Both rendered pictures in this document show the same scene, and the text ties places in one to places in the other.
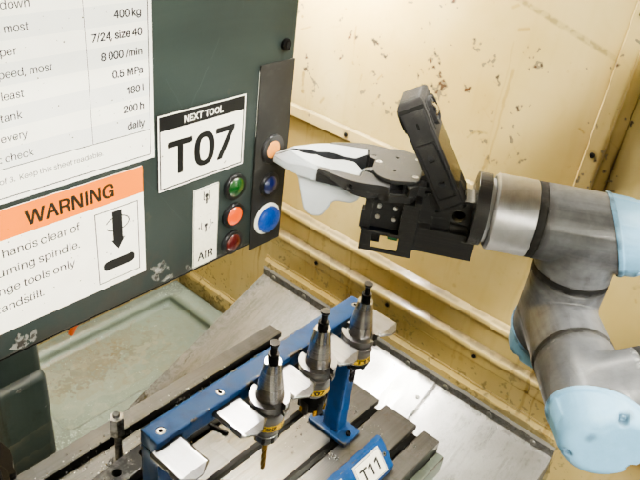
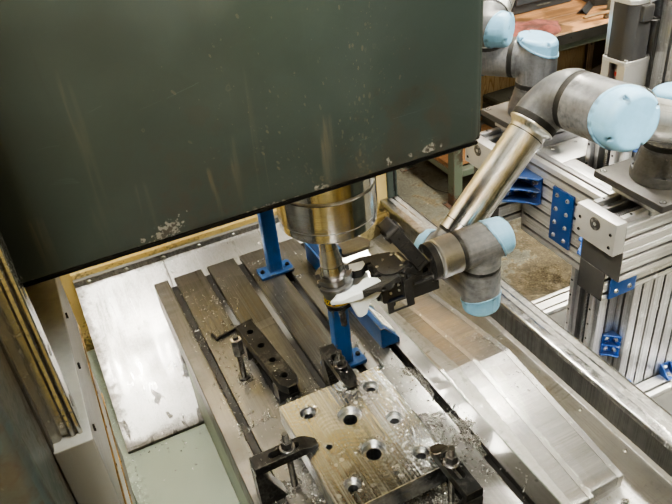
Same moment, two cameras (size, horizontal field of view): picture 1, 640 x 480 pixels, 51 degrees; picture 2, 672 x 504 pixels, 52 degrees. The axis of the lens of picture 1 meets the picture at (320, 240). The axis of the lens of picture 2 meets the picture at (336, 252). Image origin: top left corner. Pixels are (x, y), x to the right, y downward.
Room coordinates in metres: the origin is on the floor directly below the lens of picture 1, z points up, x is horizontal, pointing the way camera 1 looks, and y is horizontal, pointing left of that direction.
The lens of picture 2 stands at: (0.02, 1.21, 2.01)
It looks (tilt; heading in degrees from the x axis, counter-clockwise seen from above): 34 degrees down; 300
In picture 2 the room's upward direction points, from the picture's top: 6 degrees counter-clockwise
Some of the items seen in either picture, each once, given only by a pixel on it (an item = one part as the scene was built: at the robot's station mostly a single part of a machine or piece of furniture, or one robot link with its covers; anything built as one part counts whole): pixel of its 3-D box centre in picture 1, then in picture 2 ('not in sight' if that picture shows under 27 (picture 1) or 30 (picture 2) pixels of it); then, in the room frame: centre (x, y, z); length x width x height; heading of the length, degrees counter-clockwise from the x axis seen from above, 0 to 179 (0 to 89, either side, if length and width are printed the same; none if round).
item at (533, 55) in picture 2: not in sight; (534, 57); (0.44, -0.76, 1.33); 0.13 x 0.12 x 0.14; 0
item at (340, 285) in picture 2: not in sight; (334, 278); (0.50, 0.40, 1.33); 0.06 x 0.06 x 0.03
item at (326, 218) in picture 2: not in sight; (324, 186); (0.50, 0.40, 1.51); 0.16 x 0.16 x 0.12
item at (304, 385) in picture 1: (293, 383); not in sight; (0.77, 0.01, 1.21); 0.07 x 0.05 x 0.01; 53
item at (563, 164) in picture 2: not in sight; (598, 204); (0.20, -0.66, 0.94); 0.36 x 0.27 x 0.27; 141
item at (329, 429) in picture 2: not in sight; (362, 440); (0.47, 0.43, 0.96); 0.29 x 0.23 x 0.05; 143
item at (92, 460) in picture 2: not in sight; (101, 451); (0.77, 0.76, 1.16); 0.48 x 0.05 x 0.51; 143
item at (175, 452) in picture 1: (182, 461); (354, 245); (0.60, 0.14, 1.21); 0.07 x 0.05 x 0.01; 53
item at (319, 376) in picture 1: (316, 366); not in sight; (0.82, -0.02, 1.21); 0.06 x 0.06 x 0.03
